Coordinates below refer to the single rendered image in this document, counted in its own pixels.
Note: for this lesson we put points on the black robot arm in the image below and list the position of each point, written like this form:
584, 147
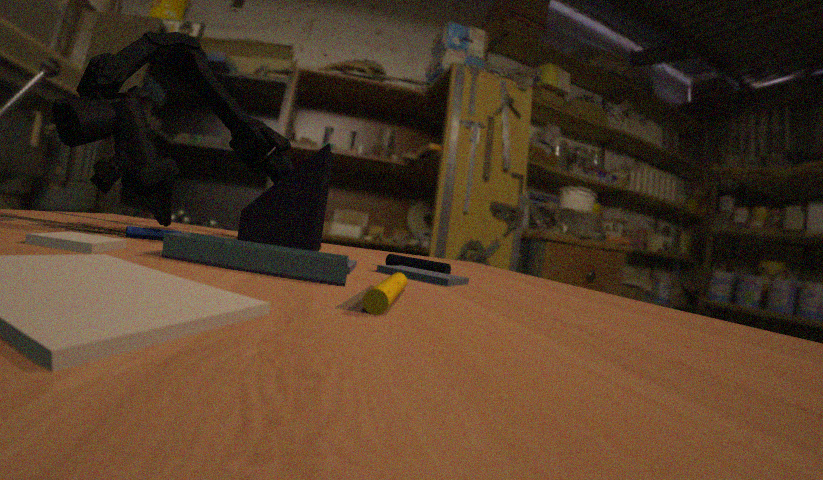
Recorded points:
101, 111

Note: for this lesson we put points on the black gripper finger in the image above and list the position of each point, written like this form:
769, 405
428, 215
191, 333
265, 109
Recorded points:
160, 198
148, 204

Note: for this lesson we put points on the yellow cylinder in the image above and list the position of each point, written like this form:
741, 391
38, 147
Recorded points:
379, 297

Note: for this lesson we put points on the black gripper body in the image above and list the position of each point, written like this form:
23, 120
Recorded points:
150, 169

